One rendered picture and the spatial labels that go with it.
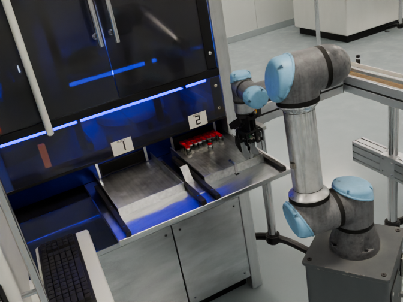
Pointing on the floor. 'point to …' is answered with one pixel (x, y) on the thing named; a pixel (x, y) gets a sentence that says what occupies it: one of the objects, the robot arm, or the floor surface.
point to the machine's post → (216, 22)
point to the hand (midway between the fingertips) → (248, 157)
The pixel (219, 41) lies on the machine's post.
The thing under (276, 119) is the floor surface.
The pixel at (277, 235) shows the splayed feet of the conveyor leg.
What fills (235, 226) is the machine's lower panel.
